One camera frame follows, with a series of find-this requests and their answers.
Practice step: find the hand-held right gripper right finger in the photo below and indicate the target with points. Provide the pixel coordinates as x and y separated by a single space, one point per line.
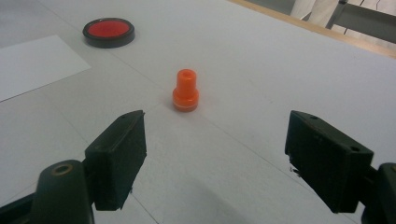
330 161

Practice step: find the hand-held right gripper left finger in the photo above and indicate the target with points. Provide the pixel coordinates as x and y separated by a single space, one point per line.
115 161

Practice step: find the orange stamp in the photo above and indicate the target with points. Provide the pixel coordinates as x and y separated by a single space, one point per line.
186 90

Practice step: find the round black red ink pad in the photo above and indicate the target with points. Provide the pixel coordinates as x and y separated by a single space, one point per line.
108 29

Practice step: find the small white paper sheet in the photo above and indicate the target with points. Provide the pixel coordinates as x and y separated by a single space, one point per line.
31 65

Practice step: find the white draped cloth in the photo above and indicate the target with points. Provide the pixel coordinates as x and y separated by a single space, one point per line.
314 11

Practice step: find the metal frame desk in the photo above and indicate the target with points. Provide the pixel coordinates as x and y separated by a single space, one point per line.
367 20

